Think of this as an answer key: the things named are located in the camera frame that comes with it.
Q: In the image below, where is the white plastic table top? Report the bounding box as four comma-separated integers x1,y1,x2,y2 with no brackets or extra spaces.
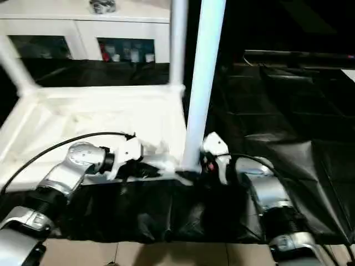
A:
0,83,202,192

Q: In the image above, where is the black work mat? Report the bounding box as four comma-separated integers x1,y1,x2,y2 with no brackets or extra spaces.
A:
0,57,355,244

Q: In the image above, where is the long black metal bar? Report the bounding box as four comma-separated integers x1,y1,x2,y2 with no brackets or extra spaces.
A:
244,49,355,60

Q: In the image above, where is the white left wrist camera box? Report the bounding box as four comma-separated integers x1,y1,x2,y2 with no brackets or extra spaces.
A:
109,135,145,182

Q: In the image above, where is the white flat sheet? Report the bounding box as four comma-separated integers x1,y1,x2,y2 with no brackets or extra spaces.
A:
342,69,355,84

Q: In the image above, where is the white cabinet with glass doors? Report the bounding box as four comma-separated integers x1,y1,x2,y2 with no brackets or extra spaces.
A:
0,0,171,63

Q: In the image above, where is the black cable bundle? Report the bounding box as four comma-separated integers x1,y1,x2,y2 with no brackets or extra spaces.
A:
89,0,116,14

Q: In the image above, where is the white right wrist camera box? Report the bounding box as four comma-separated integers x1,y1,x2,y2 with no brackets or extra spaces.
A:
201,132,231,185

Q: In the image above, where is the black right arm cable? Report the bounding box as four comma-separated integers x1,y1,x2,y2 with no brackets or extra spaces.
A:
229,153,342,266

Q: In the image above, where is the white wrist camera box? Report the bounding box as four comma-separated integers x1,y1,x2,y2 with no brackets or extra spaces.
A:
201,132,231,185
109,135,145,182

